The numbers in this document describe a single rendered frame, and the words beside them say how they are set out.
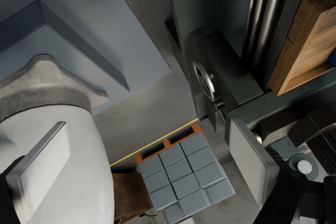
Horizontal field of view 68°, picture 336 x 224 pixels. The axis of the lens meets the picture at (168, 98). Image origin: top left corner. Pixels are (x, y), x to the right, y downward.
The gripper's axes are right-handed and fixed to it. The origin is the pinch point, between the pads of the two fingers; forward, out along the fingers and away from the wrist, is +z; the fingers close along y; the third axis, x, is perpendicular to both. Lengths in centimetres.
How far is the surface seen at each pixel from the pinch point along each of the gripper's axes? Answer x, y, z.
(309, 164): -57, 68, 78
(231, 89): -12, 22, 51
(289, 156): -56, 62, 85
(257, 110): -16, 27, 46
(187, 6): 12, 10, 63
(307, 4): 10.3, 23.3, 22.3
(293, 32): 5.9, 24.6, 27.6
